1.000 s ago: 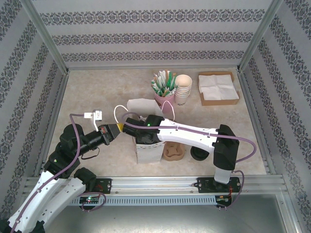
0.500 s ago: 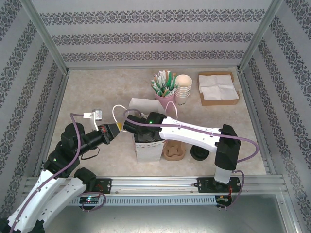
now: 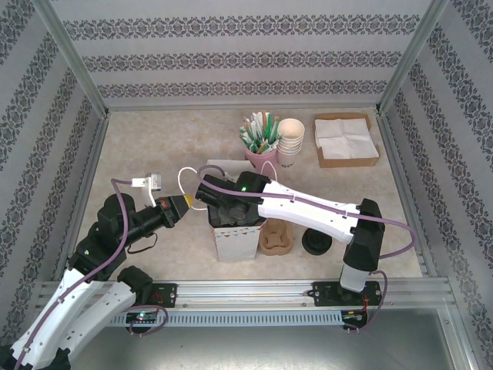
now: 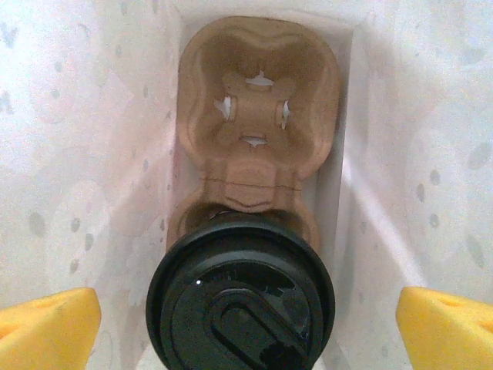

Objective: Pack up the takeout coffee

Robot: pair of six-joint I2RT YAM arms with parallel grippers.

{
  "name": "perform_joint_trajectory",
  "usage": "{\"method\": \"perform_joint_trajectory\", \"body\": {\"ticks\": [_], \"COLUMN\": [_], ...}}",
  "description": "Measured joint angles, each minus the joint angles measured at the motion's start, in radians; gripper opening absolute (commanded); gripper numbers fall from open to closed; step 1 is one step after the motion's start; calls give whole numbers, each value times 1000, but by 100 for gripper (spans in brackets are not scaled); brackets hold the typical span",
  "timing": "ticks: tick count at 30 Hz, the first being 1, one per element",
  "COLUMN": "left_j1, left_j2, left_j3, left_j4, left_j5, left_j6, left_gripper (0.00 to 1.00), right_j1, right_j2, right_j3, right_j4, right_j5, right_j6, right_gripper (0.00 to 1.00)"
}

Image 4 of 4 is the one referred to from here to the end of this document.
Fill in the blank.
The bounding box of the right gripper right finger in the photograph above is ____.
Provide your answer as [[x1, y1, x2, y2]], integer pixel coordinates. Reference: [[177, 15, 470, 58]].
[[399, 285, 493, 370]]

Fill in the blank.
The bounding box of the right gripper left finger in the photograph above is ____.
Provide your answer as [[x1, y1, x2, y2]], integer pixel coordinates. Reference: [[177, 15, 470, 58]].
[[0, 287, 102, 370]]

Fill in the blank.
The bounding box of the black plastic cup lid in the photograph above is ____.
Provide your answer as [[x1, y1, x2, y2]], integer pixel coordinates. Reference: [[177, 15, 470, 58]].
[[146, 215, 336, 370]]

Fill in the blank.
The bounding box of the white paper takeout bag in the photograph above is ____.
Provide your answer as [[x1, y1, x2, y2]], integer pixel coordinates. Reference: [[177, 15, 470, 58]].
[[0, 0, 493, 370]]

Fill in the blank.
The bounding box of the brown pulp cup carrier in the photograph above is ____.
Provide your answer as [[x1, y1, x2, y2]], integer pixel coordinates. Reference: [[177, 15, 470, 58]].
[[165, 15, 342, 255]]

